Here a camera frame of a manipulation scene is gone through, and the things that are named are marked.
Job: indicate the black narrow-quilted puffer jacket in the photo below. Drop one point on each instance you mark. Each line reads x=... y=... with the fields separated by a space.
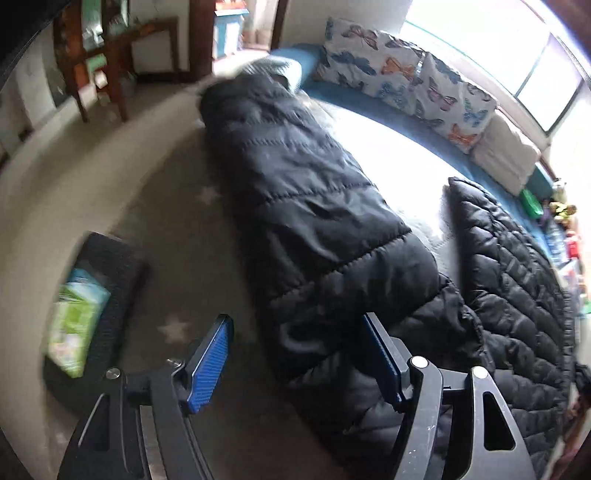
x=508 y=286

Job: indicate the plain beige pillow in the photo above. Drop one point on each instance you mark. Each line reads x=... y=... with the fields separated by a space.
x=505 y=154

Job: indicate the blue covered sofa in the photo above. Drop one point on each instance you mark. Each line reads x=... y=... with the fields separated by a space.
x=337 y=94

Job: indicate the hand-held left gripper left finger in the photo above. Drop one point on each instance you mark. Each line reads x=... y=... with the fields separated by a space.
x=210 y=364

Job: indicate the black wide-quilted puffer jacket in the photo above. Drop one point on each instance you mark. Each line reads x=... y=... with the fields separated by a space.
x=295 y=184

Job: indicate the blue and white cabinet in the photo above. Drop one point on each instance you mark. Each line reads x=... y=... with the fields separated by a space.
x=228 y=32

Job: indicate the wooden display cabinet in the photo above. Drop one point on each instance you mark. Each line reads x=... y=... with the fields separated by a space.
x=92 y=23

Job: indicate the dark wooden side table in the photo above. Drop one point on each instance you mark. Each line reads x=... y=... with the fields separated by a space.
x=115 y=50

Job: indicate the black wicker basket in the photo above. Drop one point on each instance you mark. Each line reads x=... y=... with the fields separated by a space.
x=117 y=277

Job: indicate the red box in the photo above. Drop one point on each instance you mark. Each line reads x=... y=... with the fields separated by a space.
x=575 y=247

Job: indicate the patterned grey armrest towel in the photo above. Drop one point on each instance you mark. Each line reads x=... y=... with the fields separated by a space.
x=268 y=69

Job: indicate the butterfly print pillow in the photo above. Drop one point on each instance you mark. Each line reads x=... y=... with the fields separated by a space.
x=369 y=60
x=455 y=99

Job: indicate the green packet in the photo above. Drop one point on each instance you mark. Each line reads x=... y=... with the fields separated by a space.
x=76 y=323

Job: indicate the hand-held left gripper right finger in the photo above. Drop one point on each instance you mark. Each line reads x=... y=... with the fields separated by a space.
x=381 y=364

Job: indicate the brown plush toy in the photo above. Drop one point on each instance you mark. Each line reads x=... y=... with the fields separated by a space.
x=562 y=210

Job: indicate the window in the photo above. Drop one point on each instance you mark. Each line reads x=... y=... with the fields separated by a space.
x=508 y=46

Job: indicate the green plastic bowl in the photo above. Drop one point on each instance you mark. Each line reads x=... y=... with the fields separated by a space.
x=531 y=203

